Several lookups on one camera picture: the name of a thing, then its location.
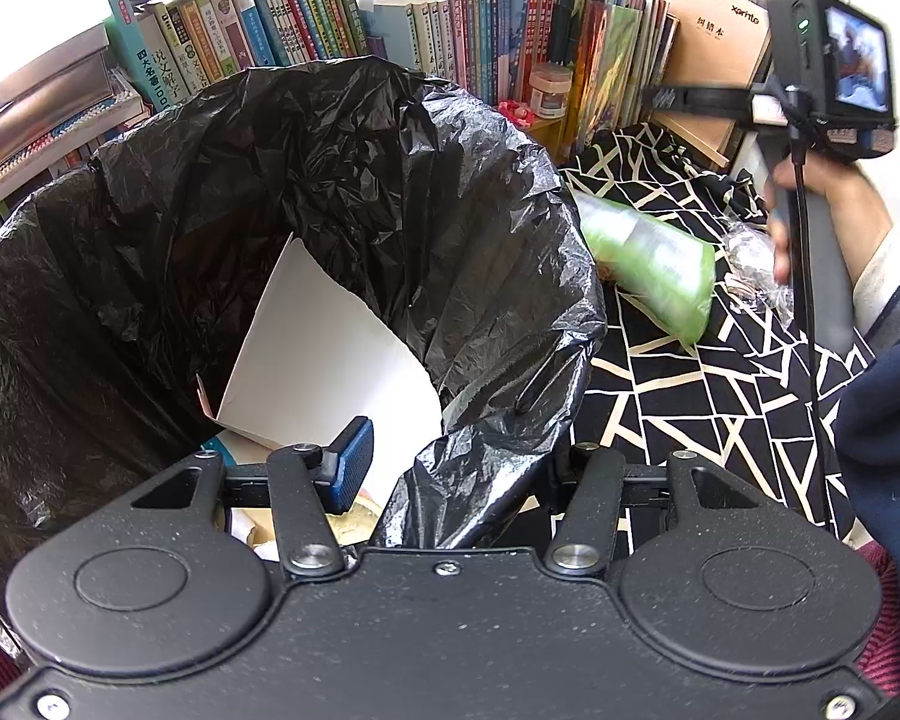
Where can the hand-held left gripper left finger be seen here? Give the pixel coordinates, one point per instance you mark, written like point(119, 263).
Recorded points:
point(352, 465)

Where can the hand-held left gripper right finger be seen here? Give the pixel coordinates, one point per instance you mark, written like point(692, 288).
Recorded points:
point(592, 480)

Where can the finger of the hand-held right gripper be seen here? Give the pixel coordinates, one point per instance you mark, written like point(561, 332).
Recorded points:
point(690, 99)

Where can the white paper sheet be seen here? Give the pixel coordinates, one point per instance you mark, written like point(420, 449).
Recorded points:
point(322, 360)

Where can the white paper bag blue print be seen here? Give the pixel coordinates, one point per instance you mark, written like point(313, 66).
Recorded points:
point(225, 450)

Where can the clear plastic bag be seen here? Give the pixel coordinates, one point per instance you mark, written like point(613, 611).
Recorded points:
point(750, 255)

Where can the green snack package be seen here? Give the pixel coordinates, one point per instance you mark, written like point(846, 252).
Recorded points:
point(645, 262)

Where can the black trash bag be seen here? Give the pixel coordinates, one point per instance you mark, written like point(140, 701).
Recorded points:
point(157, 240)

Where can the person's right forearm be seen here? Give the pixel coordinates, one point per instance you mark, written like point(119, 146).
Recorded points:
point(892, 427)

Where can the row of thin picture books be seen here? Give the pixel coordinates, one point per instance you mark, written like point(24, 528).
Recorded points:
point(615, 67)

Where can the row of upright books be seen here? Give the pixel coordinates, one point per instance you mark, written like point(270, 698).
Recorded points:
point(307, 22)

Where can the person's right hand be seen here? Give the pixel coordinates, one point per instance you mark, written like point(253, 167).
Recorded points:
point(851, 217)

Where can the tan kraft notebook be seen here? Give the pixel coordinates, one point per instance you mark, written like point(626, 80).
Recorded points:
point(712, 52)

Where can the black geometric tablecloth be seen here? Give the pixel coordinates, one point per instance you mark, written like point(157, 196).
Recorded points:
point(682, 405)

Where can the white lidded toothpick jar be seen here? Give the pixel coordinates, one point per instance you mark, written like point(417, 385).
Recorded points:
point(551, 94)

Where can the pink crocheted ornament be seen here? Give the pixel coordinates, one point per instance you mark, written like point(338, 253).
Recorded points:
point(515, 111)

